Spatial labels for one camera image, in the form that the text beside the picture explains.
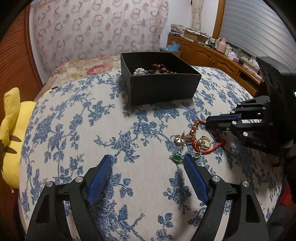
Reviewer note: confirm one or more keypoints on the blue tissue pack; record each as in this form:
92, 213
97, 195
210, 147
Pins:
171, 47

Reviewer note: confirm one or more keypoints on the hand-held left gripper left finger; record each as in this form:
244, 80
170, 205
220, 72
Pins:
99, 178

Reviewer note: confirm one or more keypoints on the black cardboard box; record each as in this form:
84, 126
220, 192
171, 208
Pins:
161, 90

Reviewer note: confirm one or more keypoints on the pink tissue box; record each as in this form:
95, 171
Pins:
233, 56

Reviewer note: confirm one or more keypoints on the open cardboard box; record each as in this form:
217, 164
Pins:
195, 36

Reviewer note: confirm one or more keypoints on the pink thermos jug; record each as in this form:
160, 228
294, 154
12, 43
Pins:
221, 45

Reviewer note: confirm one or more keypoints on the green stone earring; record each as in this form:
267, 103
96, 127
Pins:
196, 154
177, 158

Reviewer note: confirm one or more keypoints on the wooden cabinet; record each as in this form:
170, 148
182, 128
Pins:
208, 55

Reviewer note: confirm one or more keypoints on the wooden louvered wardrobe door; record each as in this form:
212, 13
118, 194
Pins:
13, 58

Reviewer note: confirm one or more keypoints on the blue floral tablecloth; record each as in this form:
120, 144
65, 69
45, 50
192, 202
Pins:
115, 129

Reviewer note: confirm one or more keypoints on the stack of folded cloths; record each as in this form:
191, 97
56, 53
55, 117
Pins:
177, 29

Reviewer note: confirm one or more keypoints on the tied cream curtain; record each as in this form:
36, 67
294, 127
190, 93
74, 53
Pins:
197, 14

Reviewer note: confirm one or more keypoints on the gold flower brooch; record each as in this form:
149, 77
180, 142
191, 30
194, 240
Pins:
179, 139

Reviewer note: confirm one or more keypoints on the white power strip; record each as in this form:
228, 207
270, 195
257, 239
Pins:
248, 59

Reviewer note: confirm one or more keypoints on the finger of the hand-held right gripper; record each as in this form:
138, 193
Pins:
252, 134
222, 117

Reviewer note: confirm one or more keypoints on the yellow plush toy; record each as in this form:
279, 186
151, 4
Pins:
13, 129

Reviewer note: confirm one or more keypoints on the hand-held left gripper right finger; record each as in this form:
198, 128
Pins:
196, 178

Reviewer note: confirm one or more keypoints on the floral bedspread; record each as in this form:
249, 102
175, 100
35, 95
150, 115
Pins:
81, 68

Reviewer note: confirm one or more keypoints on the grey window blind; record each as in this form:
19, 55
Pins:
254, 27

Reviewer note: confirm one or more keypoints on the gold rings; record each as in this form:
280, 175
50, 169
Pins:
206, 139

